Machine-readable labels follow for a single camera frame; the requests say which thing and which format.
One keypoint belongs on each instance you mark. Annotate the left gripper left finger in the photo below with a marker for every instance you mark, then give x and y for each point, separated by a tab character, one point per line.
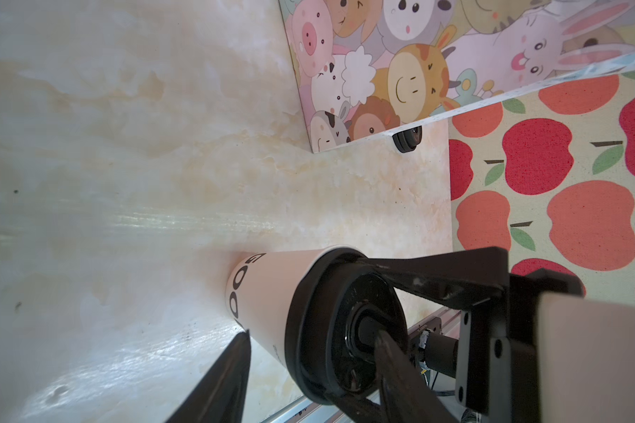
220	395

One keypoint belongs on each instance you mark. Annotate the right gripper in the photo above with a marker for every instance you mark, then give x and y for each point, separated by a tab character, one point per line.
497	367

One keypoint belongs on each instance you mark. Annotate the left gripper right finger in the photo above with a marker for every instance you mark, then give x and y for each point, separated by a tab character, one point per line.
404	395

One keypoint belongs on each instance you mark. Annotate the black cup lid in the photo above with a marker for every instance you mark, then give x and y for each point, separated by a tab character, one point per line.
408	140
329	308

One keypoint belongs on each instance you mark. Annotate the white paper gift bag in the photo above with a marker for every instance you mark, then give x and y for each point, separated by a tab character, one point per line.
365	68

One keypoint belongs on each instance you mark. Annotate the white paper coffee cup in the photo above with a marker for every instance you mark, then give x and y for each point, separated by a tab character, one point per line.
260	291

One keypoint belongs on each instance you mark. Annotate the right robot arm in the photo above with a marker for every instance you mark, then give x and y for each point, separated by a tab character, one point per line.
586	359

